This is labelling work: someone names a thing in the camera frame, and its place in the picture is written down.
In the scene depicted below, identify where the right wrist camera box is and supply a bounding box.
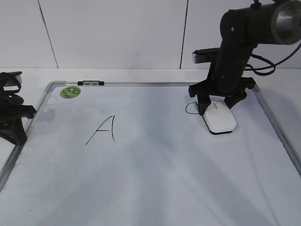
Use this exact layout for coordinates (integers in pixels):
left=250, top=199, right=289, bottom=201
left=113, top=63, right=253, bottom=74
left=192, top=48, right=219, bottom=64

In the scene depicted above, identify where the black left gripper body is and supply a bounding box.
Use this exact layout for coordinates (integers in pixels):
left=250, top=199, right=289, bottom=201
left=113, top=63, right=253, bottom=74
left=0, top=72, right=36, bottom=122

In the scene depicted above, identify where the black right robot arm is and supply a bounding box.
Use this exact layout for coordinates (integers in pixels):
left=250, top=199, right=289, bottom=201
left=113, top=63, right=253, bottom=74
left=189, top=0, right=301, bottom=115

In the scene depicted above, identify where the black and clear board clip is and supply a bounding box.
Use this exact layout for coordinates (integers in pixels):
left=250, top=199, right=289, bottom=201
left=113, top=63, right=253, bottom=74
left=77, top=81, right=104, bottom=86

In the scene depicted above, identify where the white whiteboard eraser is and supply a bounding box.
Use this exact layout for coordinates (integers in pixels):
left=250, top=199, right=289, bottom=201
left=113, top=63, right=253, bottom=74
left=203, top=101, right=237, bottom=135

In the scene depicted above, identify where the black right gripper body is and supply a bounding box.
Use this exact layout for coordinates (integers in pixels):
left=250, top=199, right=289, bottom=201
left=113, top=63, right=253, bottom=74
left=189, top=77, right=256, bottom=97

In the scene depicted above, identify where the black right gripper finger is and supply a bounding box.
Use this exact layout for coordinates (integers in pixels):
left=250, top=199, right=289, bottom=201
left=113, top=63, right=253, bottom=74
left=196, top=95, right=211, bottom=116
left=224, top=90, right=246, bottom=109

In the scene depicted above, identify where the white magnetic whiteboard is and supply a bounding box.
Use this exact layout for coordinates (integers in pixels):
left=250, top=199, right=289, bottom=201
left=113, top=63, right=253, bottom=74
left=0, top=84, right=301, bottom=226

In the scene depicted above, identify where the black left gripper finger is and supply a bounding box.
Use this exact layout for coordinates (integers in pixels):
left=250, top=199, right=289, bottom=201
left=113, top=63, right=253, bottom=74
left=0, top=118, right=27, bottom=144

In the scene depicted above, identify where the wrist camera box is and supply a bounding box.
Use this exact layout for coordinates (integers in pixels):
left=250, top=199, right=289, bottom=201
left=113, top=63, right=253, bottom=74
left=192, top=48, right=219, bottom=64
left=6, top=71, right=22, bottom=87

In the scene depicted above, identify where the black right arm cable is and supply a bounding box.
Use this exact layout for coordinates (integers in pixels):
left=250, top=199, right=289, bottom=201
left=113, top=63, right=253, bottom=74
left=245, top=41, right=301, bottom=76

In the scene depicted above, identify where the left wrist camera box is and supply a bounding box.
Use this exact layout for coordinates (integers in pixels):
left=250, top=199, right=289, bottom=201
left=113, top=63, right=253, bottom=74
left=6, top=71, right=22, bottom=87

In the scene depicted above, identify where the green round magnet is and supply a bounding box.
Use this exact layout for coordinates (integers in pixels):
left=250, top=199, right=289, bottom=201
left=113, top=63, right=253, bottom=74
left=60, top=86, right=81, bottom=99

